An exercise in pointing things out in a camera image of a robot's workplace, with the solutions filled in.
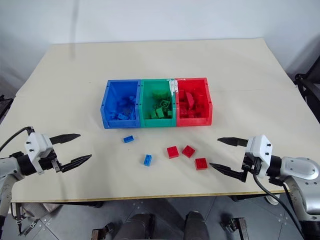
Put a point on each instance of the green plastic bin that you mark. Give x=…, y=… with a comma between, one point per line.
x=157, y=122

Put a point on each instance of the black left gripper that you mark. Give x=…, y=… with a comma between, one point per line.
x=48, y=162

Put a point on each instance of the blue plastic bin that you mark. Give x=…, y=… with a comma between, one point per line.
x=120, y=123

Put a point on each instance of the small blue toy brick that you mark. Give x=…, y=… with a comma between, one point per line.
x=128, y=139
x=148, y=160

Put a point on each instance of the red plastic bin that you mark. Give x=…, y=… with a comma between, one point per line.
x=192, y=122

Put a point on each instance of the white tape patch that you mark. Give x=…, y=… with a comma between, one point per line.
x=173, y=86

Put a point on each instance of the black table foot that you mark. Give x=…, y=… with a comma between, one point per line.
x=102, y=231
x=235, y=227

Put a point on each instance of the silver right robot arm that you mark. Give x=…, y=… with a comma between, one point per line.
x=300, y=168

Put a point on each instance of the dark rounded shape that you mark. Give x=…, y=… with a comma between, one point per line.
x=138, y=226
x=196, y=226

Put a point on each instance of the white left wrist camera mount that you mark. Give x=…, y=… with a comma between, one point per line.
x=37, y=145

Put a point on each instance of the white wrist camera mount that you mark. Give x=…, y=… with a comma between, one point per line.
x=260, y=150
x=37, y=145

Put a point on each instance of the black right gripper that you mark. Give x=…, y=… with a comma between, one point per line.
x=251, y=166

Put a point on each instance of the square red toy brick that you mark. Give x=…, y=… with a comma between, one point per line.
x=201, y=164
x=188, y=151
x=173, y=152

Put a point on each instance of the white caster wheel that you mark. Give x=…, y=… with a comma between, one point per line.
x=272, y=200

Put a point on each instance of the square green toy brick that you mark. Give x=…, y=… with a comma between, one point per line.
x=165, y=105

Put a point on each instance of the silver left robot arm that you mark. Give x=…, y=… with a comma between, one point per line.
x=7, y=168

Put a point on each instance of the black metal frame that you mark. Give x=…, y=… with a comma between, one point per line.
x=308, y=82

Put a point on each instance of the black equipment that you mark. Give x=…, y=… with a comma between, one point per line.
x=3, y=106

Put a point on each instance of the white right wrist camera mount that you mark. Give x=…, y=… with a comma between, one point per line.
x=260, y=150

